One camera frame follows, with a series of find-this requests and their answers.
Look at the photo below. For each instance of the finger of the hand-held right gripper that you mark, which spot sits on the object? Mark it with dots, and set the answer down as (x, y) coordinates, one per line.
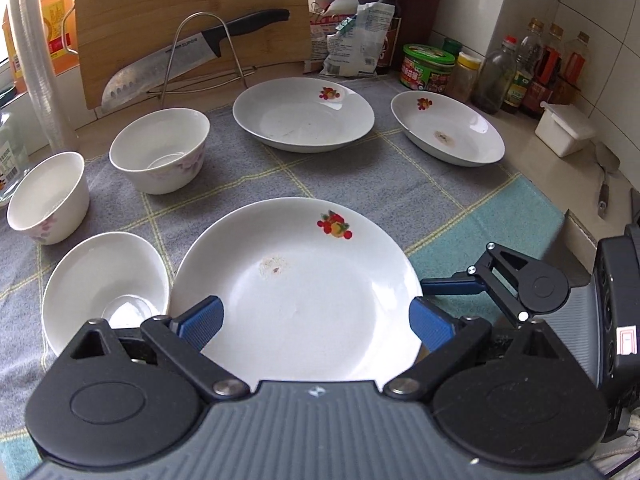
(450, 287)

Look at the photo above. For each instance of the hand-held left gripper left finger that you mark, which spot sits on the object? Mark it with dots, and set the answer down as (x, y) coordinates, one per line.
(200, 317)

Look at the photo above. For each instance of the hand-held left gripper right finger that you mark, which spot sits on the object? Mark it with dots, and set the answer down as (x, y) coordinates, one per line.
(425, 325)

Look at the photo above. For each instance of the plain white bowl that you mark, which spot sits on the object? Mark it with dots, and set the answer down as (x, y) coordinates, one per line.
(100, 280)

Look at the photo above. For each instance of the white plate fruit print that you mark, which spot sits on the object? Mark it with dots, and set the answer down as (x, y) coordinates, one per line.
(450, 130)
(300, 115)
(310, 285)

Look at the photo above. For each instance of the white bowl floral print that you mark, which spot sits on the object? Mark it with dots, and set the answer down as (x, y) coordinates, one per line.
(160, 160)
(45, 200)

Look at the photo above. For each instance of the metal spatula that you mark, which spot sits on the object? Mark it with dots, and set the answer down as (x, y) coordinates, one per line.
(606, 160)

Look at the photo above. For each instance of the grey checked cloth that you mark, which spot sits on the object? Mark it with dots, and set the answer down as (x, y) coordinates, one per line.
(300, 175)

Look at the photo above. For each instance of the white plastic container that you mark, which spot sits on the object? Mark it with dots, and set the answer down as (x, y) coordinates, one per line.
(565, 132)

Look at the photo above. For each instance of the yellow lid spice jar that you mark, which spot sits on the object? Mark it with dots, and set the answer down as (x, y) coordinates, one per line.
(465, 80)

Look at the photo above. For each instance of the glass bottle red cap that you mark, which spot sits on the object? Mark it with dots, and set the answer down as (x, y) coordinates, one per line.
(495, 80)

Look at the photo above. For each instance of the green lid sauce jar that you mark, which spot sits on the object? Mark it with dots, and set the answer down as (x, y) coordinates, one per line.
(427, 67)

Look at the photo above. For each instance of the oil bottle green label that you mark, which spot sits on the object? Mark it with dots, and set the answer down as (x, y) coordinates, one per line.
(522, 75)

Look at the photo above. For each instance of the small green cap jar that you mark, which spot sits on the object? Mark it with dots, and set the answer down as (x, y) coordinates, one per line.
(452, 45)

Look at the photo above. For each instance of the white printed plastic bag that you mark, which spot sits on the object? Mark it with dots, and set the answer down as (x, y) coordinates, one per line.
(360, 35)

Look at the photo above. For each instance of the green plastic clip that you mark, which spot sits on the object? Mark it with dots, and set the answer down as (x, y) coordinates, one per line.
(347, 23)

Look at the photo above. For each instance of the dark red knife block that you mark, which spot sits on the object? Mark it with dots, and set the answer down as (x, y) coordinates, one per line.
(422, 5)

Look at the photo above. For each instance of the red and white bag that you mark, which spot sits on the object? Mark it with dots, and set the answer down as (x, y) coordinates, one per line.
(320, 35)

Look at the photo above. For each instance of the stack of clear plastic cups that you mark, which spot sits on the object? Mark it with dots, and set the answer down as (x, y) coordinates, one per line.
(37, 60)

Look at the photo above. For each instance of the metal binder clip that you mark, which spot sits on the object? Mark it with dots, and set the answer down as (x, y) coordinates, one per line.
(315, 8)

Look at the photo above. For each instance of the bamboo cutting board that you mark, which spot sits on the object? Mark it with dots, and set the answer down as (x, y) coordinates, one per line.
(150, 0)

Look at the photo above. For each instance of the orange carton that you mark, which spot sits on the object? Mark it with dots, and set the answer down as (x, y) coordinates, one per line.
(57, 25)

